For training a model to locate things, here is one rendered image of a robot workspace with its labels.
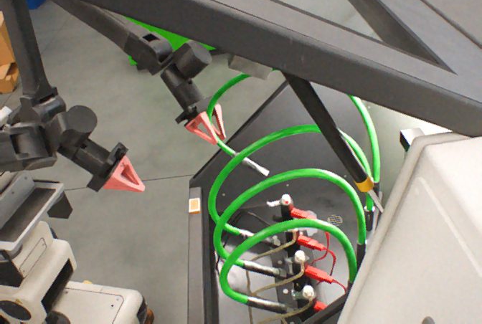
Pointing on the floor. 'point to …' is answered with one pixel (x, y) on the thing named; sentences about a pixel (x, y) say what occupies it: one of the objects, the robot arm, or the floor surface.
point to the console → (426, 240)
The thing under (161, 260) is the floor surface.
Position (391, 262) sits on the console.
